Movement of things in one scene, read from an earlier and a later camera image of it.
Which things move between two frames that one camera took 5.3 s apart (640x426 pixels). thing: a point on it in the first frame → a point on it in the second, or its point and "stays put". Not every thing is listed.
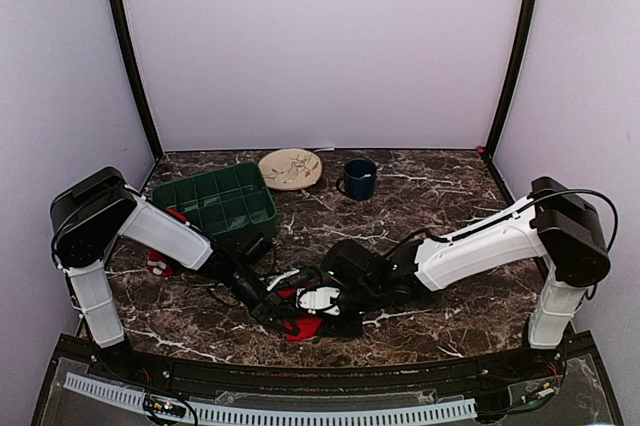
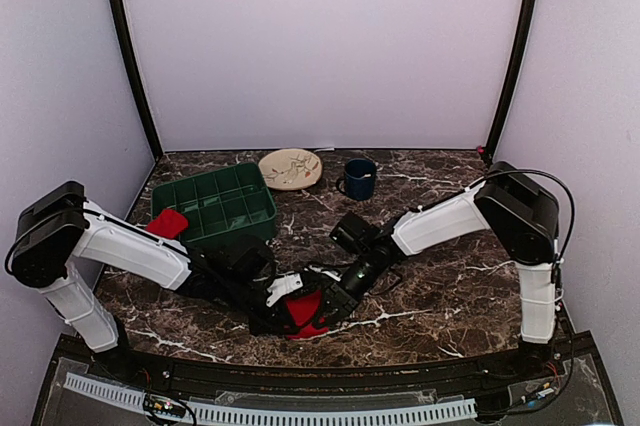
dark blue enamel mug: (358, 182) stays put
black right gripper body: (364, 296) → (363, 283)
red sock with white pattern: (308, 327) stays put
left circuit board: (164, 406) stays put
